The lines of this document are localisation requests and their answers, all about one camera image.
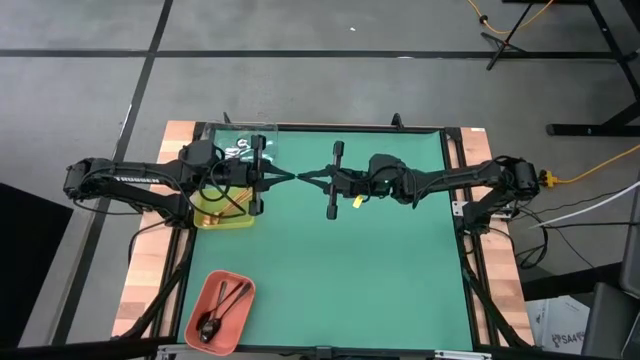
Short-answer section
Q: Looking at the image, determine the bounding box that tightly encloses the grey chair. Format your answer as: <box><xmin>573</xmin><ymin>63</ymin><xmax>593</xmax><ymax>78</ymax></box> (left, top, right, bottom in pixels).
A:
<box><xmin>581</xmin><ymin>281</ymin><xmax>640</xmax><ymax>360</ymax></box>

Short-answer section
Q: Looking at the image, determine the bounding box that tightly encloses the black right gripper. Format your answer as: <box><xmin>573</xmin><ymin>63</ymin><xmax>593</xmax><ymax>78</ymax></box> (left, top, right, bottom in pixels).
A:
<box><xmin>296</xmin><ymin>140</ymin><xmax>351</xmax><ymax>221</ymax></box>

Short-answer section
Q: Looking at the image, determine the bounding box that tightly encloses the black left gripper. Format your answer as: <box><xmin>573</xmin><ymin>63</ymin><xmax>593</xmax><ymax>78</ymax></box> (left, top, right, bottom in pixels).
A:
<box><xmin>239</xmin><ymin>133</ymin><xmax>297</xmax><ymax>217</ymax></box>

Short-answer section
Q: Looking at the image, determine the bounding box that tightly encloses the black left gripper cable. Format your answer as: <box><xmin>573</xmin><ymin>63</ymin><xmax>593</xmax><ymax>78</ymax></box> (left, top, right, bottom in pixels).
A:
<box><xmin>197</xmin><ymin>143</ymin><xmax>254</xmax><ymax>221</ymax></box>

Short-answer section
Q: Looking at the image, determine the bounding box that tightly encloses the green table mat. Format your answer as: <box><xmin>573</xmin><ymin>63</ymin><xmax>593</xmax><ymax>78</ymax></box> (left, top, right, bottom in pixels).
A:
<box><xmin>177</xmin><ymin>127</ymin><xmax>475</xmax><ymax>351</ymax></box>

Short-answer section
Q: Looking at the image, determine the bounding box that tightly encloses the clear plastic bin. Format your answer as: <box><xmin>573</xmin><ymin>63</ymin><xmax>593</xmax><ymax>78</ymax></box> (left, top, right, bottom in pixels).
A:
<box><xmin>202</xmin><ymin>122</ymin><xmax>279</xmax><ymax>165</ymax></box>

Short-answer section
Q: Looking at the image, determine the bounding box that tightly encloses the white cardboard box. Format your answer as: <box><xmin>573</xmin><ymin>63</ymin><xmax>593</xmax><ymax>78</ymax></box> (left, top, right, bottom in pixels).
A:
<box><xmin>524</xmin><ymin>294</ymin><xmax>592</xmax><ymax>357</ymax></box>

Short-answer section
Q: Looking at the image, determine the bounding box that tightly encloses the black metal stand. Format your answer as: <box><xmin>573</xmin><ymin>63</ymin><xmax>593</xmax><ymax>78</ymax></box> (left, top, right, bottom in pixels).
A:
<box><xmin>501</xmin><ymin>0</ymin><xmax>640</xmax><ymax>137</ymax></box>

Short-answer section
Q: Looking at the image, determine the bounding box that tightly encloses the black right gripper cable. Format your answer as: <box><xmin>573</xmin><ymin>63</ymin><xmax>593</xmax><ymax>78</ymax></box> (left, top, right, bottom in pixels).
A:
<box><xmin>399</xmin><ymin>164</ymin><xmax>451</xmax><ymax>206</ymax></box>

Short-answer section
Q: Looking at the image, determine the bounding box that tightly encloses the black floor cable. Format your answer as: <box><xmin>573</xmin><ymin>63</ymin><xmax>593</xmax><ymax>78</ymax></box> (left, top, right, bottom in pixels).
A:
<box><xmin>512</xmin><ymin>187</ymin><xmax>640</xmax><ymax>271</ymax></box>

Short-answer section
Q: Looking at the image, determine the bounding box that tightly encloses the wooden table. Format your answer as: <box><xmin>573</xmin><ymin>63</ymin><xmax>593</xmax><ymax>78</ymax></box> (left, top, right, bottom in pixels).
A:
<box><xmin>110</xmin><ymin>119</ymin><xmax>537</xmax><ymax>351</ymax></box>

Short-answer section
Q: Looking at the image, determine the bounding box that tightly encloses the yellow plastic bin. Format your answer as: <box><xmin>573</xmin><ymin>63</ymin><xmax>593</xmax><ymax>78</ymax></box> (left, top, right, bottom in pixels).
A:
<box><xmin>192</xmin><ymin>185</ymin><xmax>256</xmax><ymax>231</ymax></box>

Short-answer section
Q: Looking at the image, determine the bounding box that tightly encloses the orange plastic bin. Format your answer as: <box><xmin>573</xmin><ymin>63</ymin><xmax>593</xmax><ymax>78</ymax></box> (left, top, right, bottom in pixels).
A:
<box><xmin>183</xmin><ymin>269</ymin><xmax>257</xmax><ymax>357</ymax></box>

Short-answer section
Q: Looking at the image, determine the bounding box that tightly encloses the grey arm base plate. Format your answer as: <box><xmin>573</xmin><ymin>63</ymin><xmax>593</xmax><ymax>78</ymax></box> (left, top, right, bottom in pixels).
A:
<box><xmin>451</xmin><ymin>199</ymin><xmax>515</xmax><ymax>221</ymax></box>

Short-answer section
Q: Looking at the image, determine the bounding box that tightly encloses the yellow extension cord with plug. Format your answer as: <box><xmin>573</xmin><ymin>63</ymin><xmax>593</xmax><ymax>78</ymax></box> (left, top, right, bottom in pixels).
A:
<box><xmin>538</xmin><ymin>143</ymin><xmax>640</xmax><ymax>187</ymax></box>

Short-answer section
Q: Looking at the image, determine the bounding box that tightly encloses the black tripod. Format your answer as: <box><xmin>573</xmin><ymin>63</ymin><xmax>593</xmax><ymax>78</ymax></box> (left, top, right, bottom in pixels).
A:
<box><xmin>479</xmin><ymin>0</ymin><xmax>532</xmax><ymax>72</ymax></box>

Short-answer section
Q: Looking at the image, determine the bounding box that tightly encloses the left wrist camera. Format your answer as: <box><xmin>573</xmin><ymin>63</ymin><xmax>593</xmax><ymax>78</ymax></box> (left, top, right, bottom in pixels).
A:
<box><xmin>219</xmin><ymin>160</ymin><xmax>242</xmax><ymax>190</ymax></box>

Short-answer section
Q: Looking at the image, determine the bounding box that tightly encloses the black table frame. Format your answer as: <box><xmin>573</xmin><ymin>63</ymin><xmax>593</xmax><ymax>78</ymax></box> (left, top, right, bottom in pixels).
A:
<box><xmin>113</xmin><ymin>119</ymin><xmax>534</xmax><ymax>359</ymax></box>

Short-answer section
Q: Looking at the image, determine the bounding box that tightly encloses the white cable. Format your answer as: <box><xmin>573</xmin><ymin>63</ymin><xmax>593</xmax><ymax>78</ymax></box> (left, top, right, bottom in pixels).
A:
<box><xmin>528</xmin><ymin>180</ymin><xmax>640</xmax><ymax>230</ymax></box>

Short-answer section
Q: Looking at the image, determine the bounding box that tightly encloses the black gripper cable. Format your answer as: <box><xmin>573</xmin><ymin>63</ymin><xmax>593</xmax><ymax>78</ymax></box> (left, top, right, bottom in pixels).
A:
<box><xmin>399</xmin><ymin>164</ymin><xmax>451</xmax><ymax>206</ymax></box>
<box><xmin>197</xmin><ymin>143</ymin><xmax>254</xmax><ymax>221</ymax></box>

